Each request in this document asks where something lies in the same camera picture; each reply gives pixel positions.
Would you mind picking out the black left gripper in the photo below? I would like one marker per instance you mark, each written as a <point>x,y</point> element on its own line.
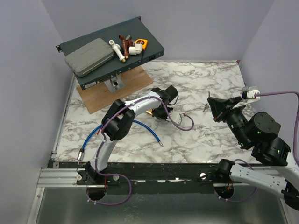
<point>154,114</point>

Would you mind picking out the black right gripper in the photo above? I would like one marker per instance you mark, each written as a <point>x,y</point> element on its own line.
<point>219,107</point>

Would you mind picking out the blue cable lock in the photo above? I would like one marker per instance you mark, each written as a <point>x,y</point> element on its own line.
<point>82,149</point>

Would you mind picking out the silver keys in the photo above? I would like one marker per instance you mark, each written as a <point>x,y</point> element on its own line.
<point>206,107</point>

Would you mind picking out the white pvc elbow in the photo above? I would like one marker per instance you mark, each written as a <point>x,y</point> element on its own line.
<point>135,50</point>

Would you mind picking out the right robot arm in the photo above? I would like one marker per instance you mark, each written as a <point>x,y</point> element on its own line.
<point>260,134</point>

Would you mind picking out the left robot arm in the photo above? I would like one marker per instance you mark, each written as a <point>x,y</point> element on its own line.
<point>117,123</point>

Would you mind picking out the wooden board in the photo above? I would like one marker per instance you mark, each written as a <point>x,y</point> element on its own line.
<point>104,94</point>

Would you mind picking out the yellow tape measure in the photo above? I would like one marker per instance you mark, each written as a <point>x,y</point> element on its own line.
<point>143,42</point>

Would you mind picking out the brown pipe valve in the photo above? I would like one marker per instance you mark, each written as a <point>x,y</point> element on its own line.
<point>126,43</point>

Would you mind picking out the white pvc pipe fitting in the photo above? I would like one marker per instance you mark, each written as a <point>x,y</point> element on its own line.
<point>117,50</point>

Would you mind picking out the dark teal rack shelf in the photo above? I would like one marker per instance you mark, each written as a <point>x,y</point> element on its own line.
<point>114,67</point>

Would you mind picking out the grey plastic tool case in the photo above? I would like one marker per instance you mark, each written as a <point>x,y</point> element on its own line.
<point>89,57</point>

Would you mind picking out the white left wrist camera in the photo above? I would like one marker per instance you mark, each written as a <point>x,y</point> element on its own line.
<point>177,117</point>

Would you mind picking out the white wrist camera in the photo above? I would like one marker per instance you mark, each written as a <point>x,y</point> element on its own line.
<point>177,117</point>
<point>248,96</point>

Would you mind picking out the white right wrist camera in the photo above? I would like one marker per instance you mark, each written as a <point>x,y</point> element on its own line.
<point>248,96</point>

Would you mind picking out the metal shelf stand bracket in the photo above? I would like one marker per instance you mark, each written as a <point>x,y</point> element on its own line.
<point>114,84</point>

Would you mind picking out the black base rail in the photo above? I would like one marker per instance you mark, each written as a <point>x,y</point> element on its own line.
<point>154,178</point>

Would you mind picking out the aluminium extrusion rail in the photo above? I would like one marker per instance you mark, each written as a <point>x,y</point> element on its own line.
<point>58,177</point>

